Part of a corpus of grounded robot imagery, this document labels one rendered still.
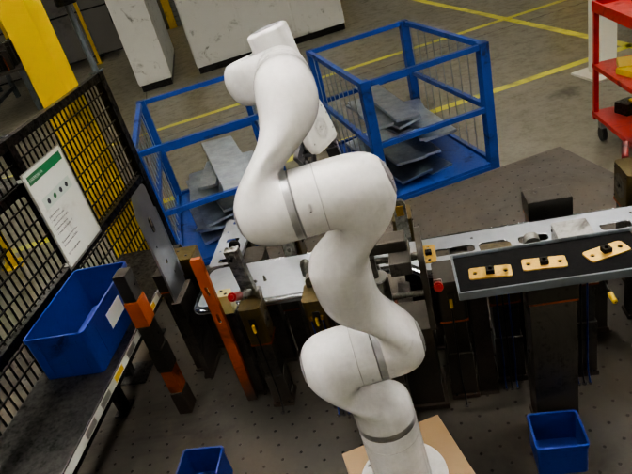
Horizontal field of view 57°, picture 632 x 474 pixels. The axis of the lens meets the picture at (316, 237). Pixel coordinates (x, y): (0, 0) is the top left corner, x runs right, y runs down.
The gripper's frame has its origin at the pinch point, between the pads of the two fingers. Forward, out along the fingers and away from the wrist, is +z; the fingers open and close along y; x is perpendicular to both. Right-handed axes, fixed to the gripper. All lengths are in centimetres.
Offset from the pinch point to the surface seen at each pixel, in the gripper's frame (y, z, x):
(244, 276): -9.2, 20.7, 30.7
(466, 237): 33, 42, -9
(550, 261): 2.9, 29.9, -39.4
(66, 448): -61, 26, 48
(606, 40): 439, 117, 12
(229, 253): -10.6, 12.5, 29.6
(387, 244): 1.7, 21.5, -5.7
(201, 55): 580, 23, 566
